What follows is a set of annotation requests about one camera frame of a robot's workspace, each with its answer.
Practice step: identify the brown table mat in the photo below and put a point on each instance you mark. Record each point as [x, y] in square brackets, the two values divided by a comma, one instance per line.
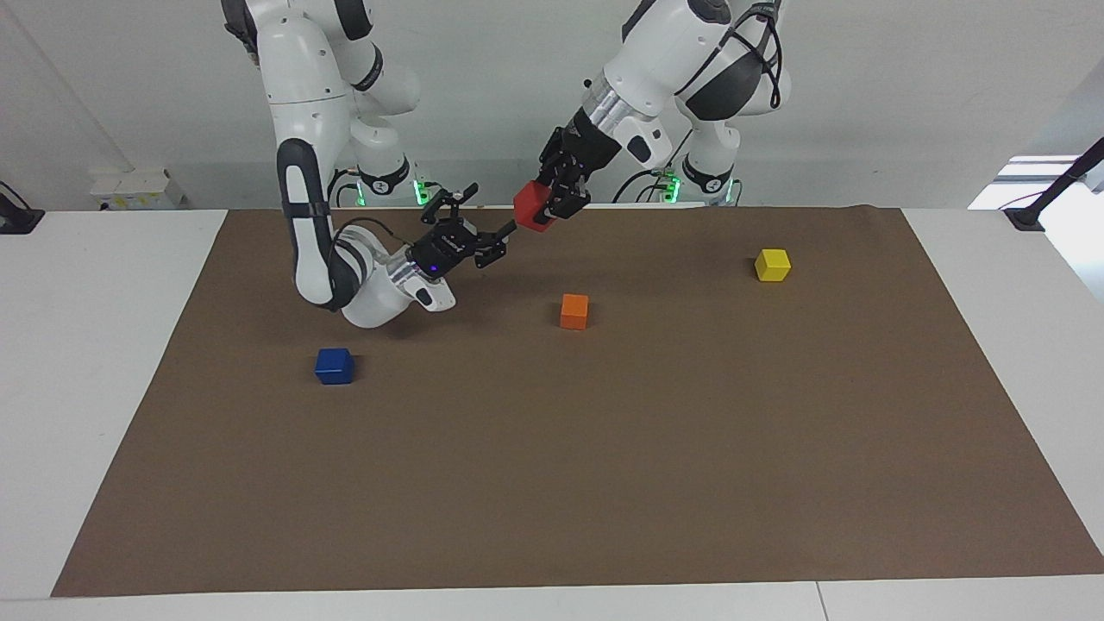
[552, 448]

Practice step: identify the yellow wooden block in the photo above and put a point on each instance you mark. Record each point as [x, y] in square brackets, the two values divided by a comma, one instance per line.
[772, 265]

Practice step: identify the orange wooden block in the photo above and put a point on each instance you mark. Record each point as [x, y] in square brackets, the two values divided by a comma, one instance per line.
[573, 311]

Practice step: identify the red wooden block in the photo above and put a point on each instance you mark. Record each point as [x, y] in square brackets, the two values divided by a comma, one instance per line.
[532, 207]

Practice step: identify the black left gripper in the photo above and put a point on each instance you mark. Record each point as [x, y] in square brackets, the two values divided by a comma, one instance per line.
[582, 151]

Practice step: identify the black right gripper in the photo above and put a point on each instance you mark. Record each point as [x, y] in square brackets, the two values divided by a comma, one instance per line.
[444, 250]

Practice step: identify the black clamp stand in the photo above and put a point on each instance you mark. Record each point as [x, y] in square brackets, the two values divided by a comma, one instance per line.
[1056, 185]
[17, 216]

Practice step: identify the blue wooden block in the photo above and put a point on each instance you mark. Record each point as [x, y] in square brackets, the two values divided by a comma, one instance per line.
[335, 366]

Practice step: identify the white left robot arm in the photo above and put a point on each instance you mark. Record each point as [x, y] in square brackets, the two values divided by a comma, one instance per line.
[681, 60]

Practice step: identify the white box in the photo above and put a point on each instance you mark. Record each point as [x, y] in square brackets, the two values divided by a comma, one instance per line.
[138, 190]

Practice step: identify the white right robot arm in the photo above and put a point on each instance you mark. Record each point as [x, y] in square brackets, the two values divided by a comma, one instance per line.
[302, 103]

